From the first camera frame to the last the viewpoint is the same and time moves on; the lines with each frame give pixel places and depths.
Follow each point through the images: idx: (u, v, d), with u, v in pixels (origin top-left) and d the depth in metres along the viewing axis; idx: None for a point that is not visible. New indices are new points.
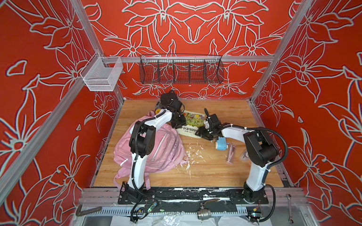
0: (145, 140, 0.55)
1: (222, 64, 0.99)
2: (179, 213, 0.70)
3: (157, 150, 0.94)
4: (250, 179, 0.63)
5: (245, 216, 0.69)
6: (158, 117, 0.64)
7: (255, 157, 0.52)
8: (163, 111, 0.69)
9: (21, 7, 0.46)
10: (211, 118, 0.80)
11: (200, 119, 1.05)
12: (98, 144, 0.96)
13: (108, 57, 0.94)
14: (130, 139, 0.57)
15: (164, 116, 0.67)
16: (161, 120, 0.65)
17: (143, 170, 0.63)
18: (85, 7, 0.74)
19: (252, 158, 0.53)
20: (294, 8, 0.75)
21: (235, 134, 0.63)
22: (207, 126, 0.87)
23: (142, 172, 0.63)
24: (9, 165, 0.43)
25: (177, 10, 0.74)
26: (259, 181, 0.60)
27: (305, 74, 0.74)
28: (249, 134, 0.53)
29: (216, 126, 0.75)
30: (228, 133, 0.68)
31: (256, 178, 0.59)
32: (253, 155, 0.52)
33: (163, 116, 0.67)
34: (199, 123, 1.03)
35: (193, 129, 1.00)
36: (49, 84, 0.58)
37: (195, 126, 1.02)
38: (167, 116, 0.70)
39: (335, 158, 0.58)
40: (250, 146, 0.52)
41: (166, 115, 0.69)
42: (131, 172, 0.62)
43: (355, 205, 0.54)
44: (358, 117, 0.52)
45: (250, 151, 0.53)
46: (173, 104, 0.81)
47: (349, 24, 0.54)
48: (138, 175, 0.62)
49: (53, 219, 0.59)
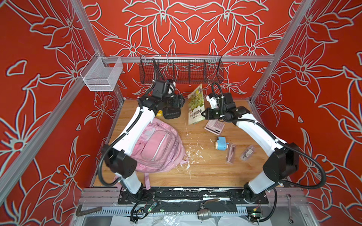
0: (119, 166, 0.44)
1: (222, 64, 0.99)
2: (179, 213, 0.70)
3: (157, 150, 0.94)
4: (253, 182, 0.62)
5: (245, 216, 0.69)
6: (128, 130, 0.47)
7: (272, 173, 0.47)
8: (138, 115, 0.50)
9: (21, 6, 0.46)
10: (225, 98, 0.63)
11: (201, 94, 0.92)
12: (97, 144, 0.95)
13: (108, 57, 0.94)
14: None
15: (141, 120, 0.49)
16: (138, 128, 0.48)
17: (135, 176, 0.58)
18: (85, 7, 0.74)
19: (268, 170, 0.48)
20: (294, 9, 0.75)
21: (257, 136, 0.51)
22: (213, 106, 0.72)
23: (135, 177, 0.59)
24: (9, 165, 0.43)
25: (177, 10, 0.74)
26: (263, 188, 0.57)
27: (305, 74, 0.74)
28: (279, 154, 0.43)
29: (229, 109, 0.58)
30: (248, 128, 0.54)
31: (262, 184, 0.57)
32: (271, 170, 0.46)
33: (140, 121, 0.49)
34: (200, 99, 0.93)
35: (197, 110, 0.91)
36: (49, 84, 0.58)
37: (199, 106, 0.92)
38: (146, 119, 0.51)
39: (335, 158, 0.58)
40: (272, 162, 0.45)
41: (143, 119, 0.50)
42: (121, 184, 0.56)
43: (355, 205, 0.54)
44: (358, 117, 0.52)
45: (269, 165, 0.47)
46: (155, 88, 0.57)
47: (349, 24, 0.54)
48: (131, 184, 0.58)
49: (53, 219, 0.59)
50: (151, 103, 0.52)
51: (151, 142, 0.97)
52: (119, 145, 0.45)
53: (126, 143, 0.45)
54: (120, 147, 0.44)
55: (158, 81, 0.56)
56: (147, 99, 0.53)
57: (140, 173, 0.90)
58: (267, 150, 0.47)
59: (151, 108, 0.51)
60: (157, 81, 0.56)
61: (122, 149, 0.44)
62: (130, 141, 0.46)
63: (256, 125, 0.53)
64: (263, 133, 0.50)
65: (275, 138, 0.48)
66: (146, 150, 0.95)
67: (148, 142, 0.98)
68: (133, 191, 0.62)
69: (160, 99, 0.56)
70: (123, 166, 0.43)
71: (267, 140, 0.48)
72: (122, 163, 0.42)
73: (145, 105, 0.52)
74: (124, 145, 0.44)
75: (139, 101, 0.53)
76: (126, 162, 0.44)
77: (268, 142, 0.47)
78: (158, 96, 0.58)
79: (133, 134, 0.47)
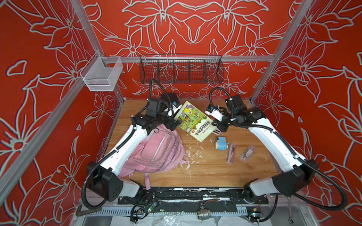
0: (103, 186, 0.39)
1: (222, 64, 0.99)
2: (179, 213, 0.70)
3: (157, 150, 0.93)
4: (255, 184, 0.61)
5: (245, 216, 0.69)
6: (119, 147, 0.45)
7: (281, 187, 0.45)
8: (131, 132, 0.49)
9: (20, 6, 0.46)
10: (234, 100, 0.57)
11: (196, 109, 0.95)
12: (97, 144, 0.95)
13: (108, 57, 0.94)
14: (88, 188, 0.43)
15: (133, 138, 0.48)
16: (129, 146, 0.47)
17: (129, 184, 0.59)
18: (85, 7, 0.74)
19: (278, 184, 0.45)
20: (294, 8, 0.75)
21: (272, 147, 0.46)
22: (218, 117, 0.67)
23: (131, 184, 0.60)
24: (9, 165, 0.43)
25: (177, 10, 0.74)
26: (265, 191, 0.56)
27: (305, 74, 0.74)
28: (298, 171, 0.39)
29: (239, 111, 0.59)
30: (264, 138, 0.48)
31: (263, 188, 0.56)
32: (281, 184, 0.44)
33: (132, 139, 0.48)
34: (197, 113, 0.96)
35: (204, 123, 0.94)
36: (49, 84, 0.58)
37: (202, 119, 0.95)
38: (138, 137, 0.50)
39: (335, 158, 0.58)
40: (288, 177, 0.41)
41: (135, 137, 0.49)
42: None
43: (355, 205, 0.54)
44: (358, 117, 0.52)
45: (280, 179, 0.44)
46: (149, 108, 0.57)
47: (349, 24, 0.54)
48: (126, 193, 0.56)
49: (53, 219, 0.59)
50: (143, 121, 0.53)
51: (151, 142, 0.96)
52: (108, 163, 0.42)
53: (114, 161, 0.42)
54: (108, 165, 0.41)
55: (152, 100, 0.56)
56: (141, 117, 0.54)
57: (140, 173, 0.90)
58: (282, 163, 0.43)
59: (144, 126, 0.51)
60: (151, 100, 0.56)
61: (110, 167, 0.41)
62: (119, 160, 0.44)
63: (273, 133, 0.46)
64: (282, 146, 0.44)
65: (296, 155, 0.42)
66: (146, 150, 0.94)
67: (148, 142, 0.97)
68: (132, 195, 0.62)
69: (153, 118, 0.58)
70: (107, 187, 0.39)
71: (286, 154, 0.43)
72: (107, 183, 0.38)
73: (138, 124, 0.52)
74: (112, 163, 0.42)
75: (132, 120, 0.53)
76: (112, 182, 0.41)
77: (286, 157, 0.42)
78: (152, 115, 0.58)
79: (122, 152, 0.45)
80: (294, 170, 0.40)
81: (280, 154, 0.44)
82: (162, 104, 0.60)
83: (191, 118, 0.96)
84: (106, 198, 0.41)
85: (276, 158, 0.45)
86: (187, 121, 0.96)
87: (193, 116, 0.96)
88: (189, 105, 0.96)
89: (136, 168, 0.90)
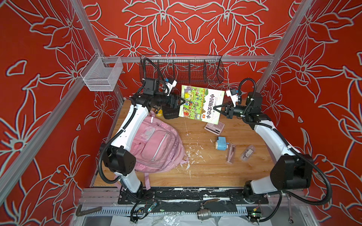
0: (119, 162, 0.44)
1: (222, 64, 0.99)
2: (179, 213, 0.70)
3: (157, 150, 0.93)
4: (256, 184, 0.62)
5: (245, 216, 0.69)
6: (125, 126, 0.48)
7: (277, 181, 0.45)
8: (133, 111, 0.51)
9: (20, 6, 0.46)
10: (254, 100, 0.61)
11: (193, 88, 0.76)
12: (98, 144, 0.96)
13: (108, 57, 0.94)
14: (105, 165, 0.48)
15: (135, 117, 0.50)
16: (135, 124, 0.50)
17: (134, 174, 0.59)
18: (85, 7, 0.74)
19: (274, 176, 0.47)
20: (294, 8, 0.75)
21: (270, 141, 0.51)
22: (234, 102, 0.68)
23: (135, 176, 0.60)
24: (9, 165, 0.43)
25: (177, 10, 0.74)
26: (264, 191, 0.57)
27: (305, 74, 0.74)
28: (287, 159, 0.43)
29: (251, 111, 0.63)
30: (263, 133, 0.55)
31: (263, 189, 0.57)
32: (276, 178, 0.45)
33: (135, 118, 0.50)
34: (198, 92, 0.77)
35: (210, 100, 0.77)
36: (49, 84, 0.58)
37: (205, 96, 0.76)
38: (140, 115, 0.53)
39: (335, 158, 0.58)
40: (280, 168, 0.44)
41: (138, 116, 0.51)
42: (122, 183, 0.57)
43: (355, 205, 0.54)
44: (358, 117, 0.52)
45: (275, 171, 0.46)
46: (146, 86, 0.58)
47: (349, 24, 0.54)
48: (131, 184, 0.59)
49: (53, 219, 0.59)
50: (143, 100, 0.54)
51: (151, 142, 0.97)
52: (119, 141, 0.45)
53: (124, 139, 0.46)
54: (119, 144, 0.45)
55: (148, 79, 0.57)
56: (140, 97, 0.55)
57: (140, 173, 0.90)
58: (277, 157, 0.47)
59: (143, 105, 0.53)
60: (146, 79, 0.57)
61: (121, 145, 0.45)
62: (128, 138, 0.47)
63: (272, 131, 0.53)
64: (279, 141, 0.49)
65: (289, 145, 0.47)
66: (146, 150, 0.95)
67: (148, 142, 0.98)
68: (134, 190, 0.62)
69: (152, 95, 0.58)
70: (123, 161, 0.44)
71: (280, 146, 0.47)
72: (122, 158, 0.43)
73: (138, 102, 0.53)
74: (122, 141, 0.45)
75: (131, 100, 0.54)
76: (126, 157, 0.45)
77: (280, 149, 0.46)
78: (150, 93, 0.59)
79: (129, 131, 0.48)
80: (284, 157, 0.43)
81: (276, 148, 0.48)
82: (159, 83, 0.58)
83: (195, 101, 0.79)
84: (124, 171, 0.46)
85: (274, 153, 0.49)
86: (193, 107, 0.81)
87: (195, 98, 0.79)
88: (187, 88, 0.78)
89: (136, 167, 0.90)
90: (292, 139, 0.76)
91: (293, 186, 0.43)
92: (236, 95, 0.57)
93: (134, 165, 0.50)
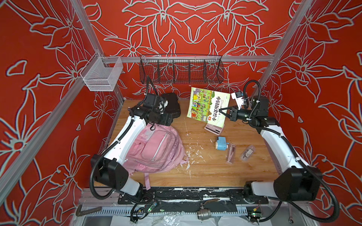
0: (110, 176, 0.41)
1: (222, 64, 0.99)
2: (179, 213, 0.70)
3: (157, 150, 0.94)
4: (257, 185, 0.61)
5: (245, 216, 0.69)
6: (120, 138, 0.46)
7: (280, 191, 0.44)
8: (129, 122, 0.50)
9: (20, 6, 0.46)
10: (260, 103, 0.58)
11: (202, 90, 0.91)
12: (98, 144, 0.96)
13: (108, 57, 0.94)
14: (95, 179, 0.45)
15: (132, 128, 0.49)
16: (130, 137, 0.48)
17: (131, 180, 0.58)
18: (84, 7, 0.74)
19: (278, 186, 0.45)
20: (294, 8, 0.75)
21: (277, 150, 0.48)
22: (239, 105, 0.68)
23: (132, 181, 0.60)
24: (9, 165, 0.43)
25: (177, 10, 0.74)
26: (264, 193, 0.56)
27: (305, 74, 0.74)
28: (294, 172, 0.40)
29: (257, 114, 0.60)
30: (271, 140, 0.51)
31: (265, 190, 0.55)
32: (280, 188, 0.44)
33: (131, 129, 0.49)
34: (206, 94, 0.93)
35: (217, 101, 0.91)
36: (49, 84, 0.58)
37: (212, 98, 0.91)
38: (137, 127, 0.51)
39: (335, 158, 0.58)
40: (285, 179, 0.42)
41: (135, 127, 0.50)
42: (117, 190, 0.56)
43: (355, 205, 0.54)
44: (358, 117, 0.52)
45: (279, 181, 0.44)
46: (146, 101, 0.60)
47: (349, 24, 0.54)
48: (127, 189, 0.57)
49: (53, 219, 0.59)
50: (141, 112, 0.53)
51: (151, 142, 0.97)
52: (112, 154, 0.43)
53: (117, 151, 0.44)
54: (111, 156, 0.43)
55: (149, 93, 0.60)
56: (138, 108, 0.54)
57: (140, 173, 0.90)
58: (284, 166, 0.44)
59: (142, 117, 0.52)
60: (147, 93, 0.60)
61: (114, 157, 0.42)
62: (122, 149, 0.45)
63: (280, 138, 0.49)
64: (287, 151, 0.46)
65: (297, 157, 0.44)
66: (146, 150, 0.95)
67: (148, 142, 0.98)
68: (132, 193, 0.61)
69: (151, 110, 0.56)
70: (114, 176, 0.41)
71: (288, 157, 0.44)
72: (113, 172, 0.40)
73: (136, 114, 0.52)
74: (116, 154, 0.43)
75: (130, 111, 0.54)
76: (117, 172, 0.42)
77: (288, 160, 0.44)
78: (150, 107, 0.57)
79: (124, 143, 0.46)
80: (292, 170, 0.41)
81: (283, 157, 0.45)
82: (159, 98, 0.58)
83: (202, 103, 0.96)
84: (114, 187, 0.43)
85: (280, 162, 0.47)
86: (201, 108, 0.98)
87: (203, 100, 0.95)
88: (196, 90, 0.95)
89: (136, 168, 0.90)
90: (293, 139, 0.77)
91: (297, 198, 0.42)
92: (241, 98, 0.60)
93: (126, 180, 0.48)
